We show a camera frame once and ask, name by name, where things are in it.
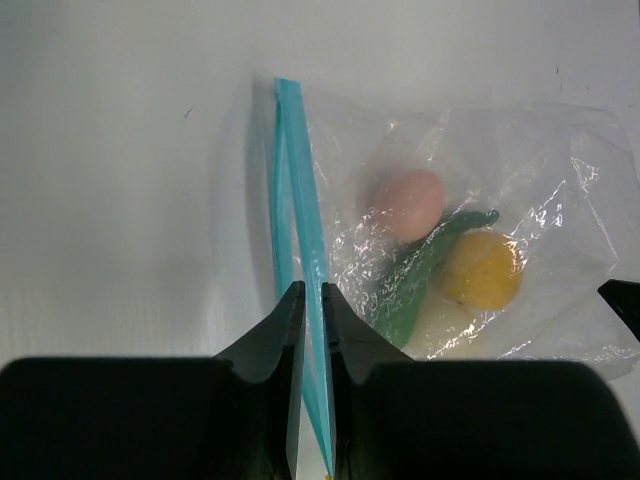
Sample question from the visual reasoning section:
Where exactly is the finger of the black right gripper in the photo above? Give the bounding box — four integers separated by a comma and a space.
598, 279, 640, 341

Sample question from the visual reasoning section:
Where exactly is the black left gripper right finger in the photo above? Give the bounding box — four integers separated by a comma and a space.
322, 284, 639, 479

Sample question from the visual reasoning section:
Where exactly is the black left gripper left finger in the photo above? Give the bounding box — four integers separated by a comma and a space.
1, 281, 305, 479

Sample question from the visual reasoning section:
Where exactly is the clear zip top bag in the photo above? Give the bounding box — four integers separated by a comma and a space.
269, 78, 639, 471

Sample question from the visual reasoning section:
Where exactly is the white toy garlic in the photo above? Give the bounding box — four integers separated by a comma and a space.
402, 298, 484, 360

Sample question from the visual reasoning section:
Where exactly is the dark green toy chili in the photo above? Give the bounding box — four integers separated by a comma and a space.
370, 210, 500, 349

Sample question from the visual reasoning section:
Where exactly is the yellow toy vegetable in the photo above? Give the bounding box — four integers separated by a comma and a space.
441, 231, 524, 311

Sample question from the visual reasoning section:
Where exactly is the pink toy egg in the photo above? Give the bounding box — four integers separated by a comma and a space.
372, 169, 446, 243

